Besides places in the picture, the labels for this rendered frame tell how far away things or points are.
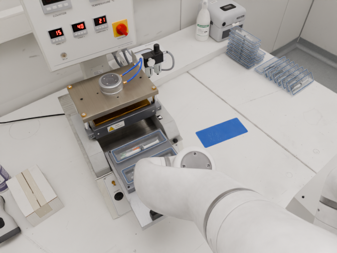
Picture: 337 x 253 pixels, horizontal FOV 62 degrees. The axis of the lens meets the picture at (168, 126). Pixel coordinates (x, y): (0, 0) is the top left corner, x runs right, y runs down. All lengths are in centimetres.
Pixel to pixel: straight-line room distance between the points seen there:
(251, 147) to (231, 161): 12
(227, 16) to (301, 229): 153
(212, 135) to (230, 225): 102
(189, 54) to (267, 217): 144
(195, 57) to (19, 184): 108
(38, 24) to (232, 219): 81
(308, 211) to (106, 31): 92
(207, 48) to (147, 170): 130
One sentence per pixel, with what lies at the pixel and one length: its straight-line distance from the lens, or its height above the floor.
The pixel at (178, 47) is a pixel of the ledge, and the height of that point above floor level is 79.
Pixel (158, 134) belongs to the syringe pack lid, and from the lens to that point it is 97.
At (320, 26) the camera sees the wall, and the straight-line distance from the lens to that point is 325.
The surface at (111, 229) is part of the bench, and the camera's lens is 110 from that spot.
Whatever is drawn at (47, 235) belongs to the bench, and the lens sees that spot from 116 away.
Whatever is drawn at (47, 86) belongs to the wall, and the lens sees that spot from 159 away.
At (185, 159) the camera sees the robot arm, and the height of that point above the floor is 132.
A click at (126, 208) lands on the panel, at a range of 109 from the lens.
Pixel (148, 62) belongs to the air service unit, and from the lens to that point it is 114.
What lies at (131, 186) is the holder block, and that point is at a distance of 87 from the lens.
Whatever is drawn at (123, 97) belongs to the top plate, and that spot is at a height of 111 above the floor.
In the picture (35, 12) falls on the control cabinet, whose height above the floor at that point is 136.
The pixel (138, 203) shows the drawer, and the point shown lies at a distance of 88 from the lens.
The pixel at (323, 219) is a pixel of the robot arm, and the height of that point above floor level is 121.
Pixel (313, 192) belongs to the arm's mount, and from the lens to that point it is 108.
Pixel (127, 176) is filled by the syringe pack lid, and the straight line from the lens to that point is 88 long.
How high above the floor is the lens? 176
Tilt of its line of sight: 50 degrees down
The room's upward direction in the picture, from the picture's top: 1 degrees counter-clockwise
